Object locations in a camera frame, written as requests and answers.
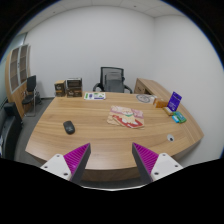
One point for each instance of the wooden side desk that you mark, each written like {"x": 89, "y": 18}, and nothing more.
{"x": 150, "y": 86}

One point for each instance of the black visitor chair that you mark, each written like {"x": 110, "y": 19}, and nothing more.
{"x": 31, "y": 84}

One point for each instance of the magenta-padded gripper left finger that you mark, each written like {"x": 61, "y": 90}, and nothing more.
{"x": 75, "y": 158}

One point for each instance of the purple standing sign card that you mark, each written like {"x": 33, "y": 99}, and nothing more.
{"x": 174, "y": 101}

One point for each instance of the round grey patterned disc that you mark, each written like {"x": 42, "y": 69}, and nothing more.
{"x": 144, "y": 98}

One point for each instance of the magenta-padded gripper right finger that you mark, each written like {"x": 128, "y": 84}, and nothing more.
{"x": 148, "y": 158}

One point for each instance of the black computer mouse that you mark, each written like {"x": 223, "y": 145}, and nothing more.
{"x": 69, "y": 127}

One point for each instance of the black cardboard box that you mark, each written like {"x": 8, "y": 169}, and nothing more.
{"x": 74, "y": 83}

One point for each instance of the wooden shelf unit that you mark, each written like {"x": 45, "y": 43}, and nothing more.
{"x": 15, "y": 90}

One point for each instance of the black leather sofa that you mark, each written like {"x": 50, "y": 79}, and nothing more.
{"x": 9, "y": 133}

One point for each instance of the black mesh office chair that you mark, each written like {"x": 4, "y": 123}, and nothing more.
{"x": 112, "y": 80}

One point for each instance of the white printed paper sheet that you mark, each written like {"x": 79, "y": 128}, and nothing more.
{"x": 94, "y": 96}

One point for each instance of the green blue small packet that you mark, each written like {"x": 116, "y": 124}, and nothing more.
{"x": 179, "y": 117}

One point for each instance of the small orange box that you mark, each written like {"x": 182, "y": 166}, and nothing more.
{"x": 160, "y": 103}

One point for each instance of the tall brown cardboard box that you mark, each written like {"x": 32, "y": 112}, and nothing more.
{"x": 60, "y": 88}

